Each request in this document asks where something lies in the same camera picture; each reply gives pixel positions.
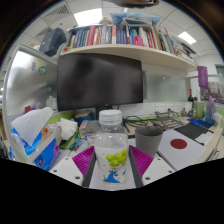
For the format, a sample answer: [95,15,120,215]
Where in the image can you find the flat round red coaster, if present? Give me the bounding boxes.
[170,138,188,150]

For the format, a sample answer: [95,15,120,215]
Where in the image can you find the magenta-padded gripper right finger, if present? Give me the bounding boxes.
[128,144,177,188]

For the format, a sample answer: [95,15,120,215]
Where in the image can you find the blue coiled cable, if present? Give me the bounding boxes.
[188,117,210,130]

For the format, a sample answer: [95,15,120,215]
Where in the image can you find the black tangled cables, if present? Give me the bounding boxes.
[122,114,150,130]

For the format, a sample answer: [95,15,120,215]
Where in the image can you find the black desk mat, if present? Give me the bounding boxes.
[182,122,215,142]

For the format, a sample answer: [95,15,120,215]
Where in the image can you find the black computer monitor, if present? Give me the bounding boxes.
[56,53,145,113]

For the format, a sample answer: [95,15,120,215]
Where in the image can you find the translucent purple drink bottle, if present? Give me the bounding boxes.
[204,96,217,126]

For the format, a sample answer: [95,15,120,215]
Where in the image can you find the blue tissue box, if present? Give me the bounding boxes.
[9,106,63,172]

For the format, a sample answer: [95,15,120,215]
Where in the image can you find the grey ceramic mug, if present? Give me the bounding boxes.
[134,125,164,159]

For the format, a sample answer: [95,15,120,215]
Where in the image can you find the clear plastic water bottle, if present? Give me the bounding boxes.
[93,109,130,185]

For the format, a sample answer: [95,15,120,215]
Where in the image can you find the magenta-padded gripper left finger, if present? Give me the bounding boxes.
[49,145,98,188]

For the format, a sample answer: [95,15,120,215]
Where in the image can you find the purple hanging banner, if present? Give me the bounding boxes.
[197,65,210,90]

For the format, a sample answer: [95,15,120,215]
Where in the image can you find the dark wine bottle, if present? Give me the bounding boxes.
[187,88,195,112]

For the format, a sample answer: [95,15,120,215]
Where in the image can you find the grey metal laptop stand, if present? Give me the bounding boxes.
[151,108,185,130]

